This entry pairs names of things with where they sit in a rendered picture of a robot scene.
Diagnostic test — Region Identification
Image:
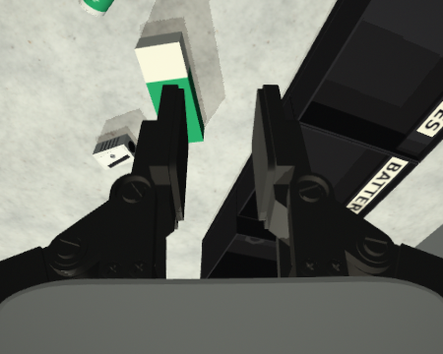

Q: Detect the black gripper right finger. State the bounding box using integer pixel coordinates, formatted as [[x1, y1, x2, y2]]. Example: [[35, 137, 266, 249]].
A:
[[252, 85, 443, 297]]

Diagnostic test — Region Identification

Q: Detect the grey hex nut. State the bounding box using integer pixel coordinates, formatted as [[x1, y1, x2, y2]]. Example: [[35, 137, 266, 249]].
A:
[[245, 236, 264, 244]]

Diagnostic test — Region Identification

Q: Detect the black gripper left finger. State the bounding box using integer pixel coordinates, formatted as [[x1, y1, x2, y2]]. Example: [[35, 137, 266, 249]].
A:
[[0, 85, 189, 303]]

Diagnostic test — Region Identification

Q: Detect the green aa battery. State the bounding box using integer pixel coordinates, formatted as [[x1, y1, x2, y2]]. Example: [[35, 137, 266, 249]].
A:
[[79, 0, 114, 17]]

